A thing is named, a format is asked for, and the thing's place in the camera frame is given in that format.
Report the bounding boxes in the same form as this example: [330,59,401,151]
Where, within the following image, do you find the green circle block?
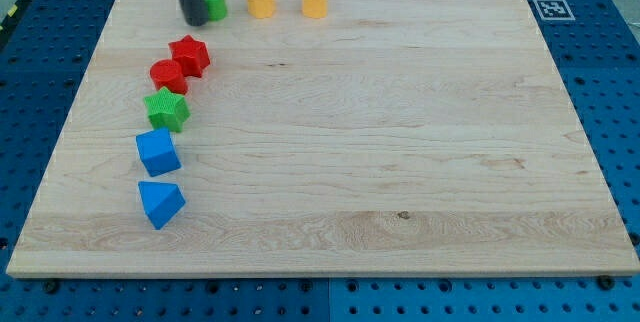
[205,0,228,21]

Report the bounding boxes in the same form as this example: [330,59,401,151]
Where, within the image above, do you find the yellow hexagon block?
[247,0,276,19]

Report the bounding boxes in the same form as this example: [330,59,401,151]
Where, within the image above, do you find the red circle block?
[149,59,188,95]

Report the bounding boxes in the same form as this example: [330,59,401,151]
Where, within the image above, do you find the light wooden board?
[7,0,639,279]

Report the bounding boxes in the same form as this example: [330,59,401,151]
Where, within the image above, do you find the yellow heart block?
[302,0,328,19]

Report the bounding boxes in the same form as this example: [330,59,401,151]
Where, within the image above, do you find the red star block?
[168,35,211,77]

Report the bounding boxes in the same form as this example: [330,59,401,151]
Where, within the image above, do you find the green star block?
[143,87,190,133]

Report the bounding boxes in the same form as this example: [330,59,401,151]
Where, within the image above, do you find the blue cube block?
[135,127,182,177]

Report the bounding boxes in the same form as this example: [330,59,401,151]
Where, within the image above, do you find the blue triangle block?
[138,181,186,230]

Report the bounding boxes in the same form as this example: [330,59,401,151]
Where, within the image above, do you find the white fiducial marker tag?
[533,0,575,21]

